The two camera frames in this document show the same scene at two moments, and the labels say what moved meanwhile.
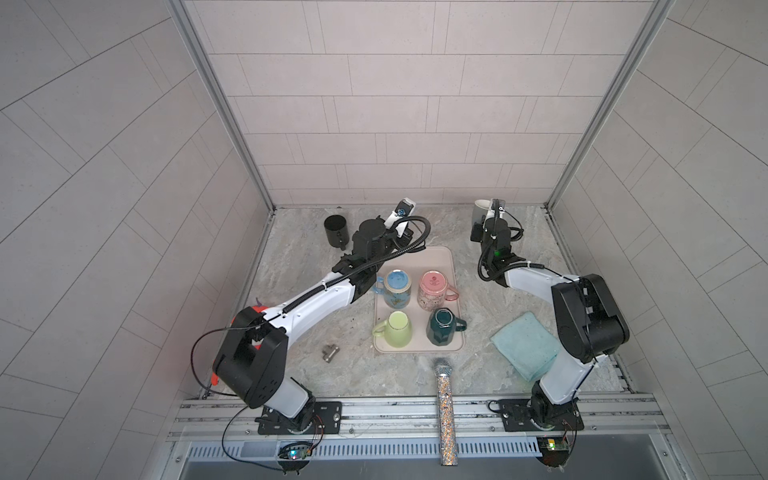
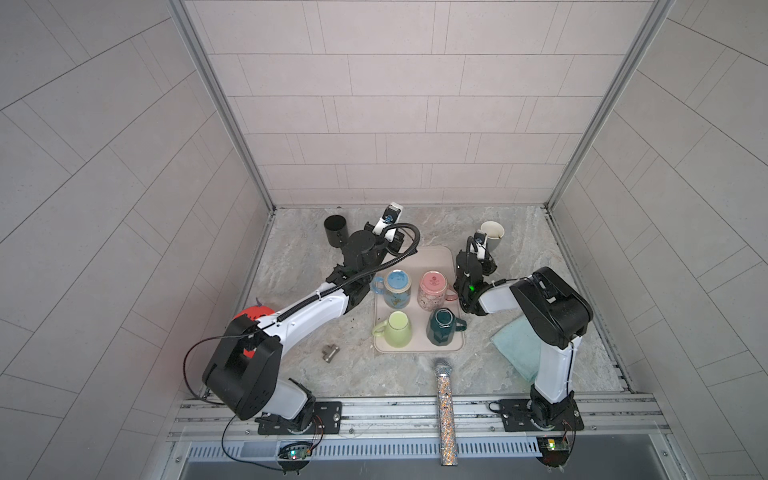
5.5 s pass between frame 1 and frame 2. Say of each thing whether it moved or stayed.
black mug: stayed
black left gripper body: stayed
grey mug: moved
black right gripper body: moved
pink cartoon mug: stayed
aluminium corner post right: stayed
